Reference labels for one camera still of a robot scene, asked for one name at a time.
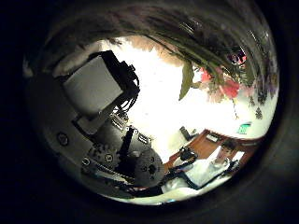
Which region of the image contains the green exit sign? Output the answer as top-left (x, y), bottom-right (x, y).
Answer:
top-left (237, 122), bottom-right (252, 135)

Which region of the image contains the person in white shirt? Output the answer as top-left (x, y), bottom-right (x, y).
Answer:
top-left (213, 139), bottom-right (239, 167)

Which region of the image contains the brown wooden desk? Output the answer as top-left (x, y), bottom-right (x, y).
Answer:
top-left (166, 128), bottom-right (261, 171)

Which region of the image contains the pink flower bouquet green stem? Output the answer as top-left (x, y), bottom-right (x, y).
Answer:
top-left (40, 6), bottom-right (279, 125)

